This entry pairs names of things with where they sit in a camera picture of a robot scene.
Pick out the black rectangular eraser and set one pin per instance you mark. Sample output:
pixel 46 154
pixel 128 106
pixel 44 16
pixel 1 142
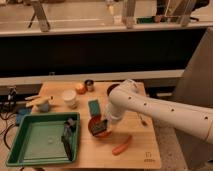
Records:
pixel 99 127

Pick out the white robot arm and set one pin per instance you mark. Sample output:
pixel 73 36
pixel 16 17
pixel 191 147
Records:
pixel 194 120

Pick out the dark purple bowl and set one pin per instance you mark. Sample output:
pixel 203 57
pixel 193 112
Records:
pixel 110 88

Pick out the red bowl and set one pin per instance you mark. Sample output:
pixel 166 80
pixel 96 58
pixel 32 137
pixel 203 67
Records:
pixel 94 120

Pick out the small metal can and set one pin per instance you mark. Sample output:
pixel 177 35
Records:
pixel 89 84

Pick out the teal sponge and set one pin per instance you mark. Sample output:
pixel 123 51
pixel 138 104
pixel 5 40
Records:
pixel 94 108

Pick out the orange fruit toy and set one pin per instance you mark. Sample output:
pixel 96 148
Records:
pixel 80 88

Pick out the white paper cup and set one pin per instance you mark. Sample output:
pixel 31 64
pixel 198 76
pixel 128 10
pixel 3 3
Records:
pixel 70 98

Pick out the metal fork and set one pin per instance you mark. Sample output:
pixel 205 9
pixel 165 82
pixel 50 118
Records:
pixel 143 122

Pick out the black object in tray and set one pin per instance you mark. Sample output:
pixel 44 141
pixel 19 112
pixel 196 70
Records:
pixel 69 128

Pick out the orange carrot toy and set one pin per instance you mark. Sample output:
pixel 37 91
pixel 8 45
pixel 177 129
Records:
pixel 122 147

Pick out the blue cup with banana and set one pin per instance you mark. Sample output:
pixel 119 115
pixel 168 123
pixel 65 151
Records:
pixel 42 104

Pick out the green plastic tray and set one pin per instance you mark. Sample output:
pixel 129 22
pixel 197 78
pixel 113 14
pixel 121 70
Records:
pixel 38 140

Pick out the blue box on left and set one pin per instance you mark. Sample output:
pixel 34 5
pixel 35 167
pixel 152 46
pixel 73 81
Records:
pixel 20 114

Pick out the wooden spatula handle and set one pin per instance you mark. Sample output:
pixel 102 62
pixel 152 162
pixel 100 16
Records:
pixel 32 97

